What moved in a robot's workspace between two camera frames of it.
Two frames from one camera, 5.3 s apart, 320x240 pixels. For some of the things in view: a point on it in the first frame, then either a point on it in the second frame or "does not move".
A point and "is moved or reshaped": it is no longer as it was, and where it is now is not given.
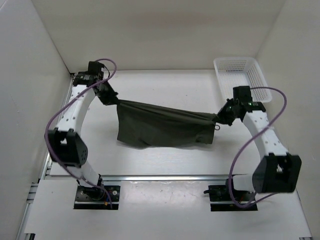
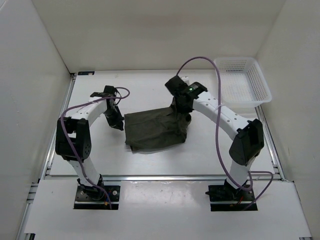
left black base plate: [97, 198] does not move
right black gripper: [221, 116] to [181, 110]
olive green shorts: [152, 125] is moved or reshaped
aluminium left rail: [48, 161] does not move
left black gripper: [111, 99] to [118, 123]
